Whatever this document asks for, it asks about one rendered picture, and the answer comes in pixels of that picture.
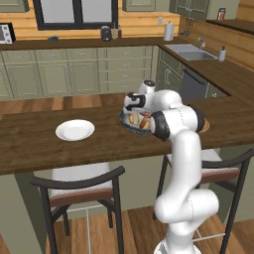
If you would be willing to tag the green cupboards beside dishwasher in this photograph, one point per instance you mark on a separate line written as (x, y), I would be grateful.
(168, 71)

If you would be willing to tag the reddish brown sausage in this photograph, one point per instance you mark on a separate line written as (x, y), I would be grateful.
(144, 122)
(145, 114)

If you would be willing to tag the green wall cupboard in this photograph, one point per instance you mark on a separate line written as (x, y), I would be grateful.
(190, 8)
(13, 5)
(139, 4)

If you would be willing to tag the white soap dispenser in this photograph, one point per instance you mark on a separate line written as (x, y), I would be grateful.
(222, 54)

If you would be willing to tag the white paper towel roll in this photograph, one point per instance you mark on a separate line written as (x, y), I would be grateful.
(169, 31)

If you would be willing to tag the hanging kitchen tools rail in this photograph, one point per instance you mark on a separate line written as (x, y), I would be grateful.
(188, 26)

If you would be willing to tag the white toaster oven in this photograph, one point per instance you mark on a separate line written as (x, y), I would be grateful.
(6, 33)

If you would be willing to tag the dark brown bottle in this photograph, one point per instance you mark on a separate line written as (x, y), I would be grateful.
(119, 32)

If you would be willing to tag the steel tap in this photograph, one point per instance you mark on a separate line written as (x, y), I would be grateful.
(201, 43)

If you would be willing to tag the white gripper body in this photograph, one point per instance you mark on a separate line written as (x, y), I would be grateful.
(128, 107)

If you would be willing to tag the olive bottle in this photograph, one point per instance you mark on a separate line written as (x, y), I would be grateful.
(114, 32)

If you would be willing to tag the white round plate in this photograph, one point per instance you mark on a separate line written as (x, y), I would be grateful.
(74, 129)

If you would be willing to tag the brown round plate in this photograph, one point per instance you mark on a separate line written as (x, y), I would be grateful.
(206, 125)

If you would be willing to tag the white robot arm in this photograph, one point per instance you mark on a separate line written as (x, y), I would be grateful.
(185, 165)

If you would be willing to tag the steel sink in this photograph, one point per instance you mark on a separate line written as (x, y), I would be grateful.
(193, 52)

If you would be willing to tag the white wall socket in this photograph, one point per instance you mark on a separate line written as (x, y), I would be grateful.
(160, 21)

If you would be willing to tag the small dark dish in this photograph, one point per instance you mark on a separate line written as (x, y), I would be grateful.
(53, 38)

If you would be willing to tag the dark grey bowl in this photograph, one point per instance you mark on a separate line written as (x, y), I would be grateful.
(132, 128)

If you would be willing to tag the dark frame stool white cushion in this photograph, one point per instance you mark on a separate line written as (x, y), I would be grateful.
(79, 185)
(215, 165)

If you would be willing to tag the dark grey dishwasher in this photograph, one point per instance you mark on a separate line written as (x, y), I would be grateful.
(195, 84)

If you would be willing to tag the green base cupboard run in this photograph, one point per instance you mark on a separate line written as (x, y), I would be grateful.
(79, 72)

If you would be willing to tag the black frame window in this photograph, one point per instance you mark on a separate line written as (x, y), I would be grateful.
(75, 13)

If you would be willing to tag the red lidded jar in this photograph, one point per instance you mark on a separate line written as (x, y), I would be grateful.
(221, 14)

